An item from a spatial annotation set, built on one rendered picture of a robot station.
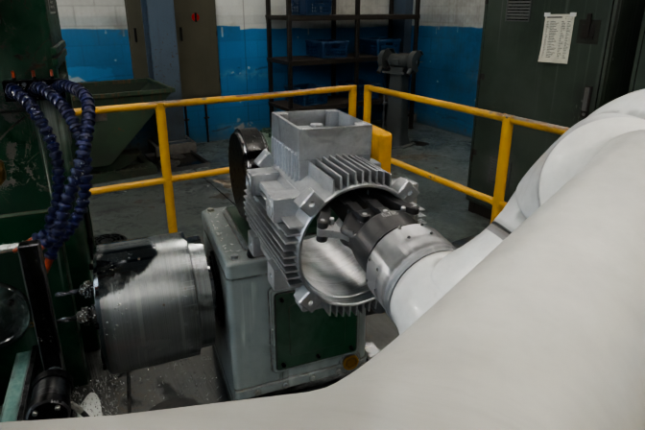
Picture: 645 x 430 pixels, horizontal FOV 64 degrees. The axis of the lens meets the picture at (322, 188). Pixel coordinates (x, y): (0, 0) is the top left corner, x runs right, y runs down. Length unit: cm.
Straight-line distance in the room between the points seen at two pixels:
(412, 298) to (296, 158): 28
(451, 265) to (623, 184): 23
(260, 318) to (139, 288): 23
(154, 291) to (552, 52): 317
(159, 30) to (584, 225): 587
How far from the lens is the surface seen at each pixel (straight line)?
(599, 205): 20
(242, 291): 98
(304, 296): 62
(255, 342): 104
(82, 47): 619
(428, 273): 44
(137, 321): 98
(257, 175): 69
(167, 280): 98
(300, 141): 63
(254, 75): 672
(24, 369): 122
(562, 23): 371
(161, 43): 600
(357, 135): 66
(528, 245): 17
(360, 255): 53
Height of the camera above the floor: 159
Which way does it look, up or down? 19 degrees down
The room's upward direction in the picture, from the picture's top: straight up
